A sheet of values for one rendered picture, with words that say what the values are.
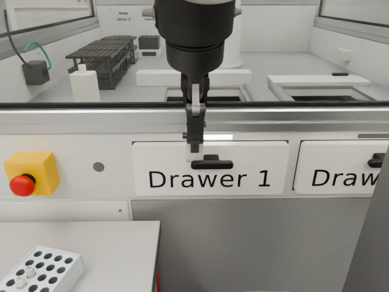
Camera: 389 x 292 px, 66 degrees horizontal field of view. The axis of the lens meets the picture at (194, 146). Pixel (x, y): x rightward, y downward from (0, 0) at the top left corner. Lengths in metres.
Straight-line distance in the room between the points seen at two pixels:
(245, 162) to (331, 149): 0.16
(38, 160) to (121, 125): 0.16
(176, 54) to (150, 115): 0.19
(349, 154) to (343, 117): 0.07
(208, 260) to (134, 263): 0.23
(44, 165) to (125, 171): 0.14
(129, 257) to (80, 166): 0.20
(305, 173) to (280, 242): 0.19
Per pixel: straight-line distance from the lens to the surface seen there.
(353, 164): 0.65
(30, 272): 0.54
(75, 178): 0.64
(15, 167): 0.62
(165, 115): 0.54
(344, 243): 0.79
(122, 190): 0.63
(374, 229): 0.33
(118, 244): 0.60
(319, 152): 0.60
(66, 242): 0.64
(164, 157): 0.56
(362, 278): 0.36
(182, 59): 0.38
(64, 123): 0.60
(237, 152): 0.56
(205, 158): 0.54
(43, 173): 0.60
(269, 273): 0.80
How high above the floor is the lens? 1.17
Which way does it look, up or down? 26 degrees down
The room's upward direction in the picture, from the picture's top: straight up
